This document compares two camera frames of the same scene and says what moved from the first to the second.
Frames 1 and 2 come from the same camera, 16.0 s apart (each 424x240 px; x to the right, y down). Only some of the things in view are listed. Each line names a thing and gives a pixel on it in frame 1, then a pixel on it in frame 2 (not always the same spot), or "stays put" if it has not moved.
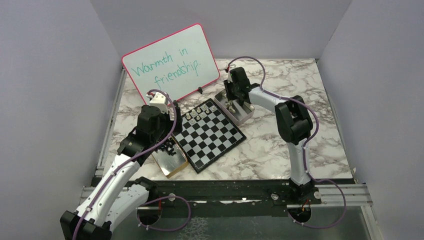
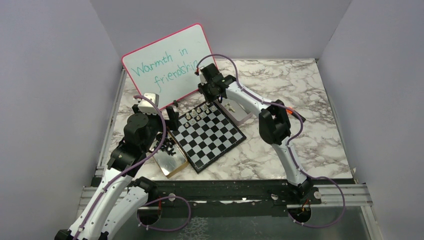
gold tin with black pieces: (171, 165) stays put
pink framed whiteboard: (179, 65) stays put
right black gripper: (227, 85) -> (201, 87)
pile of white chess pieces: (229, 105) stays put
